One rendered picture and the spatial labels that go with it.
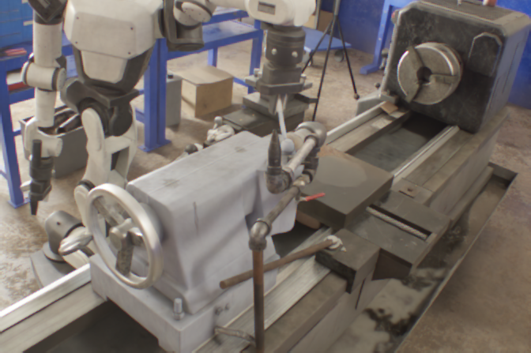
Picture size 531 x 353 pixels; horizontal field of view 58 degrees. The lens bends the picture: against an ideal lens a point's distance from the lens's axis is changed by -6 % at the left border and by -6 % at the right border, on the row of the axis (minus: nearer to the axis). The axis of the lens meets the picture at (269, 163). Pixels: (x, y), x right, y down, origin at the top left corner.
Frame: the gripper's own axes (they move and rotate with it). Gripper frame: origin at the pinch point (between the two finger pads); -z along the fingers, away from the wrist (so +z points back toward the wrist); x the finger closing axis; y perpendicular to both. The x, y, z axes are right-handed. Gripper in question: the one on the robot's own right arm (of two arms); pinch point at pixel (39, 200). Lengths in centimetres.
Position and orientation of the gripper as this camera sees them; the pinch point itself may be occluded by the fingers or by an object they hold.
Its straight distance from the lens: 200.7
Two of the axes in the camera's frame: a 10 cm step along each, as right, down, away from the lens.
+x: 0.0, 3.9, -9.2
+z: 2.2, -9.0, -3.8
